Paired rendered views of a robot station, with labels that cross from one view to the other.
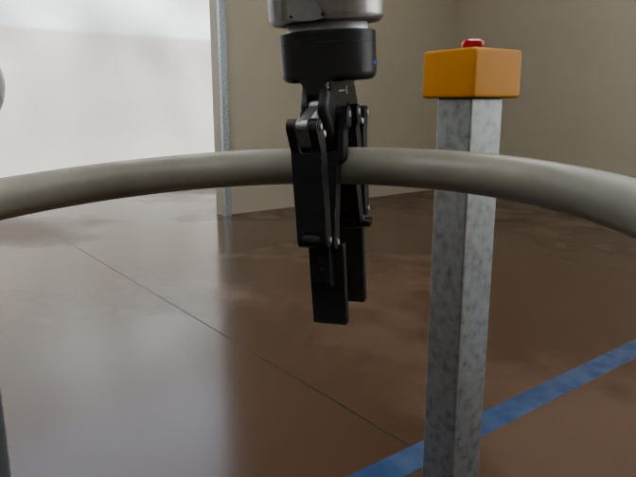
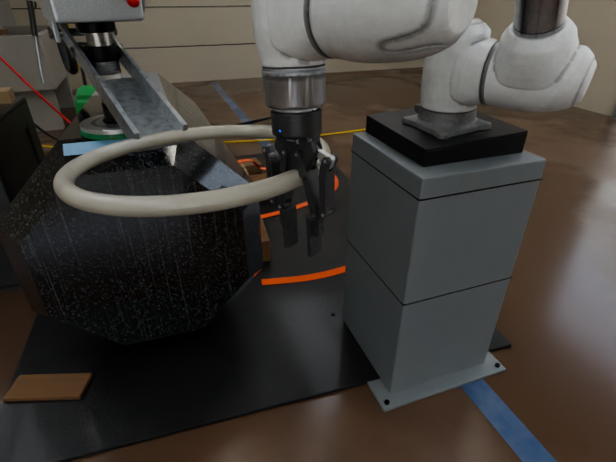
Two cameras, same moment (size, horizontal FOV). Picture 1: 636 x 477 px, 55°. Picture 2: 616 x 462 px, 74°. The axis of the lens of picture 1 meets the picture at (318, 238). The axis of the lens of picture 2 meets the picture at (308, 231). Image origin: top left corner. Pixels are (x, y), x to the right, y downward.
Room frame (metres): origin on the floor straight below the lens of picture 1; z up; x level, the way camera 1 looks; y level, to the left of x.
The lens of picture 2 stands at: (0.70, -0.59, 1.19)
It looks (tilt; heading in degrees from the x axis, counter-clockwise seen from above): 30 degrees down; 108
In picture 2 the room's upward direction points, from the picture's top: straight up
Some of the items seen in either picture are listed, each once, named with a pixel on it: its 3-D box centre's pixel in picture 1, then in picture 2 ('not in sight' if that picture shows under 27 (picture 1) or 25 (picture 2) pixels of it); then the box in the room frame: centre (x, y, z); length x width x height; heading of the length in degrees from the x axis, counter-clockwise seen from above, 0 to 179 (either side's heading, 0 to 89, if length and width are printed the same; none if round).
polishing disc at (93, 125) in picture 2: not in sight; (118, 122); (-0.24, 0.44, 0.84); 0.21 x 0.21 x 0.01
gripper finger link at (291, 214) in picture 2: (328, 283); (290, 226); (0.49, -0.01, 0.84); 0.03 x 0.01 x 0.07; 69
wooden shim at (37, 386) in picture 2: not in sight; (49, 386); (-0.43, 0.05, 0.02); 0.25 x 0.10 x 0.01; 20
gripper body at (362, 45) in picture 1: (329, 90); (297, 138); (0.50, -0.01, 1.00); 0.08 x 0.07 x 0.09; 159
